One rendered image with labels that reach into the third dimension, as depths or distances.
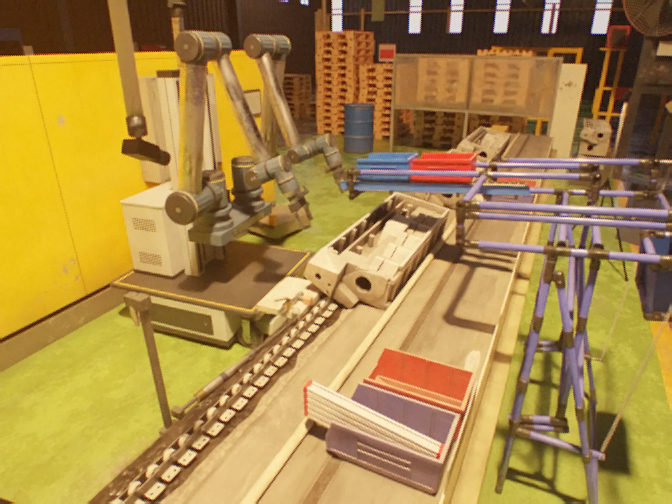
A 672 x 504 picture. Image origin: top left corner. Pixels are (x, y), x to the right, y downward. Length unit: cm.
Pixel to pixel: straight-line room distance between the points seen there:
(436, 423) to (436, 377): 22
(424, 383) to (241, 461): 65
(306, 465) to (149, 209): 227
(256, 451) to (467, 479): 68
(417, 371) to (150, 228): 226
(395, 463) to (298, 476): 28
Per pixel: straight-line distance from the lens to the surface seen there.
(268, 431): 153
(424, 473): 133
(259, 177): 254
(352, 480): 140
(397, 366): 163
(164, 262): 338
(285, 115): 309
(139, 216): 336
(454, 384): 160
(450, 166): 227
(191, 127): 258
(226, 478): 143
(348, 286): 210
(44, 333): 365
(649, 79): 837
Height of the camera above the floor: 184
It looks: 24 degrees down
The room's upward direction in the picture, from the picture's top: straight up
